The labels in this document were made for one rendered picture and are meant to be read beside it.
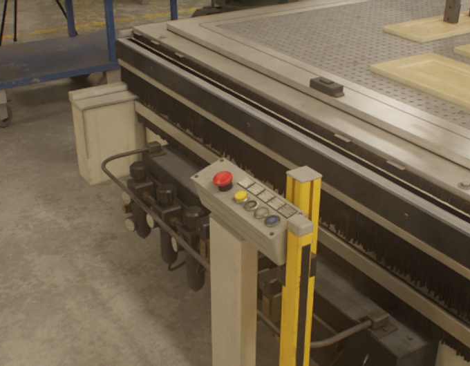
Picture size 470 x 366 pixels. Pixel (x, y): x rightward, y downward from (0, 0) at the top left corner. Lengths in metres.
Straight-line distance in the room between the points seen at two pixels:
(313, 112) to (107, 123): 1.02
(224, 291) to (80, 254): 1.46
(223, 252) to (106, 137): 1.34
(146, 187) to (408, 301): 1.10
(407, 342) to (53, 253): 1.67
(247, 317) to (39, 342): 1.13
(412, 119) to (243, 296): 0.68
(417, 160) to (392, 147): 0.08
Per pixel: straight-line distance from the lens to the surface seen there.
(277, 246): 1.19
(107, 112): 2.60
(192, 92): 2.21
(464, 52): 2.36
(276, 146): 1.85
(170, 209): 2.19
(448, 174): 1.57
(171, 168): 2.30
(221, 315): 1.48
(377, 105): 1.85
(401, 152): 1.65
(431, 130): 1.72
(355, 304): 1.68
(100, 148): 2.64
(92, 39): 4.72
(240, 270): 1.34
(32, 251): 2.89
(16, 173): 3.56
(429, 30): 2.60
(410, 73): 2.08
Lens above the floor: 1.52
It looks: 27 degrees down
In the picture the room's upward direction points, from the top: straight up
